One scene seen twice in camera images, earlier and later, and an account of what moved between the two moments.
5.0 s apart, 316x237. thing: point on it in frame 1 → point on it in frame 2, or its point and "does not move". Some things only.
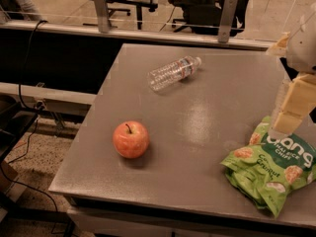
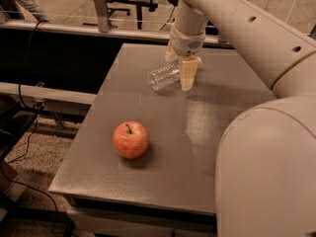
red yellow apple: x=130 y=139 does not move
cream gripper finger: x=300 y=97 → x=189 y=72
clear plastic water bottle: x=173 y=72 does not move
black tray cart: x=15 y=121 does not move
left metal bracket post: x=102 y=10 does not move
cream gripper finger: x=279 y=47 → x=170 y=54
